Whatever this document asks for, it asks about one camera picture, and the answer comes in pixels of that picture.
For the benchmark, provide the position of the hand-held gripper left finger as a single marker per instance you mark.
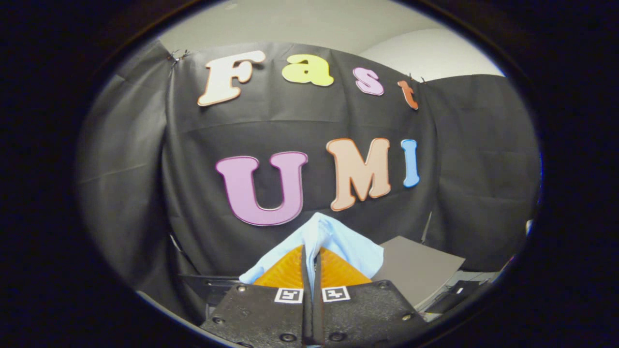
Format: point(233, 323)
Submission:
point(303, 275)

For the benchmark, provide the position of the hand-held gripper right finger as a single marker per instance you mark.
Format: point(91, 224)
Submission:
point(317, 278)

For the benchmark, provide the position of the light blue cloth garment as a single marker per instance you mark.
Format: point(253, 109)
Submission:
point(343, 246)

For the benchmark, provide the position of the beige cabinet with dark top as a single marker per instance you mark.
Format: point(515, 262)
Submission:
point(416, 268)

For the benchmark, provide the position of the black flat floor object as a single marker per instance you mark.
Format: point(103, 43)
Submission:
point(454, 294)

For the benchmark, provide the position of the black backdrop cloth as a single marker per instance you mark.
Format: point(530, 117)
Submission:
point(145, 193)

